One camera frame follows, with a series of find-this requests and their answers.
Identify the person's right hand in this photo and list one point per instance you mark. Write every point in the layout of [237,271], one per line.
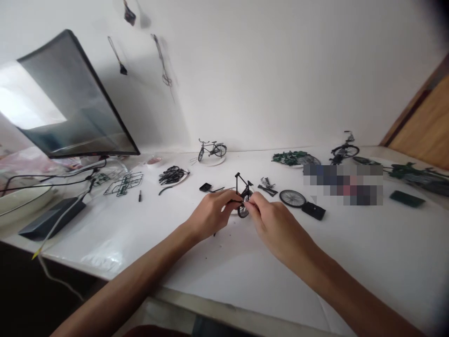
[277,228]

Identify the person's left hand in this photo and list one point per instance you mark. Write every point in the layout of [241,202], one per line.
[207,217]

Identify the black model bicycle frame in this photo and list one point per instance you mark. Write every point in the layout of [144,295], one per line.
[244,191]

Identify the black square part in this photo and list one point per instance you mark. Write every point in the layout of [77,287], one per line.
[205,187]

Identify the black spoked model wheel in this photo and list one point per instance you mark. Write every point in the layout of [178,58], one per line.
[293,197]

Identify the black rectangular block part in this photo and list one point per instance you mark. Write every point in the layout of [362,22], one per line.
[313,210]

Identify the black pedal parts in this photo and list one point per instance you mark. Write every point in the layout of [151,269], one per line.
[268,186]

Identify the black curved strip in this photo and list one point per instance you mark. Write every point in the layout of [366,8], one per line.
[165,189]

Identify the pile of black parts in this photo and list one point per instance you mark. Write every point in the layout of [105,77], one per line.
[172,174]

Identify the white round plate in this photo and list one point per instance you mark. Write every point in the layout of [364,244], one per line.
[214,161]

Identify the small black model bicycle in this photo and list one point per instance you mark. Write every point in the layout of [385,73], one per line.
[211,149]

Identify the small black pin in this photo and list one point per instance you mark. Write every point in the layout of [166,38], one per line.
[140,196]

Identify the pile of green parts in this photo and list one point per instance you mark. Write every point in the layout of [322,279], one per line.
[290,158]

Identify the small clear dish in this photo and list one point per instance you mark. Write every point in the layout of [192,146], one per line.
[153,162]

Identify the large black model bicycle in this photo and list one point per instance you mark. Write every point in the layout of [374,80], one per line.
[345,150]

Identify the dark green rectangular case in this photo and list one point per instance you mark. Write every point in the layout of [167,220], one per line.
[407,199]

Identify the green model bicycle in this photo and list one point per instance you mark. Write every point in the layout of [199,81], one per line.
[415,174]

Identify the black power adapter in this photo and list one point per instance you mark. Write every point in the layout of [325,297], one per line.
[52,217]

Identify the black computer monitor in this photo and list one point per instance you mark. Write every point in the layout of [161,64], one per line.
[75,101]

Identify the wooden door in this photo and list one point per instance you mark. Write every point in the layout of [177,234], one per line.
[422,116]

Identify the white bowl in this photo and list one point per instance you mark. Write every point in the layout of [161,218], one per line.
[21,203]

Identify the pink plastic bag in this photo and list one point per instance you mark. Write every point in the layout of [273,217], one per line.
[24,163]

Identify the green plastic sprue frame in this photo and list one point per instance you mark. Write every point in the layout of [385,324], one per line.
[122,182]

